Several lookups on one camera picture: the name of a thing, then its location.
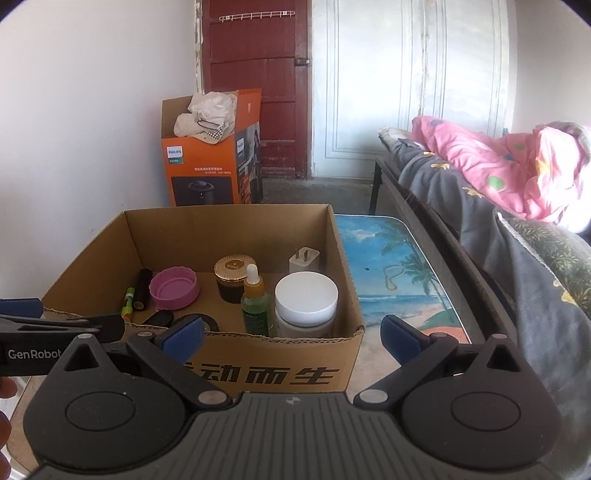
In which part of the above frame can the grey bed sheet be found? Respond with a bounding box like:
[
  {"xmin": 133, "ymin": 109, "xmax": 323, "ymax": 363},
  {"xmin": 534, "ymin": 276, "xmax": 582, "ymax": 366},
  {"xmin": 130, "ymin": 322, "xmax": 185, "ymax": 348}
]
[{"xmin": 379, "ymin": 127, "xmax": 591, "ymax": 462}]

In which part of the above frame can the gold lid jar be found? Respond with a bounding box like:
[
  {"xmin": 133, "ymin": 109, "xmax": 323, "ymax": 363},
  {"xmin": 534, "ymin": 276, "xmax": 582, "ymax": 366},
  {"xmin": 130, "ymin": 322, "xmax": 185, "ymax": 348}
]
[{"xmin": 213, "ymin": 255, "xmax": 256, "ymax": 304}]

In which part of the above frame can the orange appliance box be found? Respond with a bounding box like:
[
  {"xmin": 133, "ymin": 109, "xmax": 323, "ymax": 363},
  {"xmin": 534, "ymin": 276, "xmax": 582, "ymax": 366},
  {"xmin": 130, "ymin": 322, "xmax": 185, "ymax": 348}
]
[{"xmin": 160, "ymin": 89, "xmax": 264, "ymax": 207}]

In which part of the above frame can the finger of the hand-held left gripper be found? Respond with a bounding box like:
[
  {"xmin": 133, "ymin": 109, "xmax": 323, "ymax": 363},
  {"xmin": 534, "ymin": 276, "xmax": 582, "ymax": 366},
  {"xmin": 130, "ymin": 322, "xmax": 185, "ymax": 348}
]
[
  {"xmin": 0, "ymin": 314, "xmax": 126, "ymax": 345},
  {"xmin": 0, "ymin": 298, "xmax": 44, "ymax": 320}
]

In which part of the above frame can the dark floral pillow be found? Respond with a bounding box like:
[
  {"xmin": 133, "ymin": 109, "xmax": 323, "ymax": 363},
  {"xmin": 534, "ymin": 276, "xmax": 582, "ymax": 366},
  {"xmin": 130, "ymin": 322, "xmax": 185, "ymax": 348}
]
[{"xmin": 496, "ymin": 210, "xmax": 591, "ymax": 324}]

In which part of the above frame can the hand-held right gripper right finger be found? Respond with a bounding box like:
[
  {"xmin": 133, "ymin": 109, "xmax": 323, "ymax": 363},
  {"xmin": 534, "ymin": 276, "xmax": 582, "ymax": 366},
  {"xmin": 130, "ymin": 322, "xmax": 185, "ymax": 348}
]
[{"xmin": 355, "ymin": 315, "xmax": 532, "ymax": 411}]

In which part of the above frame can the white crumpled cloth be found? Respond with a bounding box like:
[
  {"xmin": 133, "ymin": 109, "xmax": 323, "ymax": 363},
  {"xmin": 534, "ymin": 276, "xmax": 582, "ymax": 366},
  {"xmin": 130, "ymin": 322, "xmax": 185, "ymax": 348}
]
[{"xmin": 173, "ymin": 91, "xmax": 238, "ymax": 145}]

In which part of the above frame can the white wire hook rack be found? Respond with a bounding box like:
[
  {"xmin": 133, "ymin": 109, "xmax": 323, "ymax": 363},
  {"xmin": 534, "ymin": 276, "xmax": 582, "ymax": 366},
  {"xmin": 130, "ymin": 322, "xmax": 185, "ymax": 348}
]
[{"xmin": 219, "ymin": 10, "xmax": 296, "ymax": 23}]

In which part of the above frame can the white lid jar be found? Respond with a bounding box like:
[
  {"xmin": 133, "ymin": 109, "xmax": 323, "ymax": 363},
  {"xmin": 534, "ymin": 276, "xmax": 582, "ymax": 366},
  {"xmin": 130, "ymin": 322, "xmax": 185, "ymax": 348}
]
[{"xmin": 274, "ymin": 272, "xmax": 339, "ymax": 339}]

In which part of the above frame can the red wooden door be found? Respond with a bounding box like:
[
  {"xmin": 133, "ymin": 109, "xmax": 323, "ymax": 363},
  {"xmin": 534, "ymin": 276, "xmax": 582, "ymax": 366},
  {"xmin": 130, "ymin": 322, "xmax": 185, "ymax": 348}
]
[{"xmin": 202, "ymin": 0, "xmax": 309, "ymax": 181}]

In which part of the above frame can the pink quilt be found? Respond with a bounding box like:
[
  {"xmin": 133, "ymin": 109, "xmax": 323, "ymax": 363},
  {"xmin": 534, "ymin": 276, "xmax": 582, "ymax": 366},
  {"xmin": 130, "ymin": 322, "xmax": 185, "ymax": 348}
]
[{"xmin": 411, "ymin": 115, "xmax": 591, "ymax": 222}]

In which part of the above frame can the green dropper bottle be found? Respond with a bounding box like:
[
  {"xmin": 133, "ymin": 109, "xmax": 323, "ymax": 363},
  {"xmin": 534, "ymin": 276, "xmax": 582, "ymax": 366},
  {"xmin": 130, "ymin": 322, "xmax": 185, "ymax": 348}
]
[{"xmin": 241, "ymin": 264, "xmax": 278, "ymax": 337}]

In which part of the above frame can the black cylindrical tube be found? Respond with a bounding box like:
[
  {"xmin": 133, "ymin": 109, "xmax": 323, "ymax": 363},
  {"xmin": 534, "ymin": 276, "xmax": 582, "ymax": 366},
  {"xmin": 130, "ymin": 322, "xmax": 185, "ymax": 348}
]
[{"xmin": 134, "ymin": 268, "xmax": 154, "ymax": 311}]

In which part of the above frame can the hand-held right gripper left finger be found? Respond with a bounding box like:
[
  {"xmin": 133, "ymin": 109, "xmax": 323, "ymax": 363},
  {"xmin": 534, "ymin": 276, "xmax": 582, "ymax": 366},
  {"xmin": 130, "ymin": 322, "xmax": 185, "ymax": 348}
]
[{"xmin": 60, "ymin": 313, "xmax": 234, "ymax": 411}]

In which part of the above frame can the brown cardboard box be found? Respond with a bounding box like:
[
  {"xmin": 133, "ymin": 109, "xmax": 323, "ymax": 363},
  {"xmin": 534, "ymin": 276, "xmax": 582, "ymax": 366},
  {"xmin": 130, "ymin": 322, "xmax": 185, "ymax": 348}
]
[{"xmin": 41, "ymin": 203, "xmax": 366, "ymax": 402}]

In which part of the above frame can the black round disc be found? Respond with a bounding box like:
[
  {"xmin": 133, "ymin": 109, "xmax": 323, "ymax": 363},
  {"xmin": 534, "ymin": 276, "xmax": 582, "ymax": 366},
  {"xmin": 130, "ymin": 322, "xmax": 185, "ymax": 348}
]
[{"xmin": 178, "ymin": 313, "xmax": 220, "ymax": 333}]

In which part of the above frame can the white charger plug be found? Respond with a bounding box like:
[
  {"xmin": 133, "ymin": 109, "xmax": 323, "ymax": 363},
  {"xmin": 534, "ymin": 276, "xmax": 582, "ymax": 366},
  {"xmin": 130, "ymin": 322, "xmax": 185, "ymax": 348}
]
[{"xmin": 289, "ymin": 247, "xmax": 321, "ymax": 278}]

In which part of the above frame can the beach print table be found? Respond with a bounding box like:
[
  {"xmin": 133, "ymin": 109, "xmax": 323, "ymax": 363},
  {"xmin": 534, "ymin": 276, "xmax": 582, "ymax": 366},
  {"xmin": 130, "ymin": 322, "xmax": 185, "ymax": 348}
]
[{"xmin": 332, "ymin": 213, "xmax": 472, "ymax": 344}]

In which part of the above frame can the person's left hand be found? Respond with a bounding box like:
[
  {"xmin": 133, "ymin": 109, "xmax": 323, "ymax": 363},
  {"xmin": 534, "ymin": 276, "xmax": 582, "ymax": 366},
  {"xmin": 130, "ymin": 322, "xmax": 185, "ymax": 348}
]
[{"xmin": 0, "ymin": 377, "xmax": 17, "ymax": 459}]

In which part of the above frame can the white panelled double door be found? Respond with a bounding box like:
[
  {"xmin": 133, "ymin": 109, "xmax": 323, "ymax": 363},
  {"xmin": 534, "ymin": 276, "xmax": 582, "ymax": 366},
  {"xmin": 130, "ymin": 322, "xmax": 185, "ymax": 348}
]
[{"xmin": 310, "ymin": 0, "xmax": 515, "ymax": 181}]

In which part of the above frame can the dark bed frame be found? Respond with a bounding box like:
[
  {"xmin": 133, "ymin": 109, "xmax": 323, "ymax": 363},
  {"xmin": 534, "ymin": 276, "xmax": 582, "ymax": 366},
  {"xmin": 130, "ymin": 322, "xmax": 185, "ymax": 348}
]
[{"xmin": 368, "ymin": 157, "xmax": 522, "ymax": 352}]

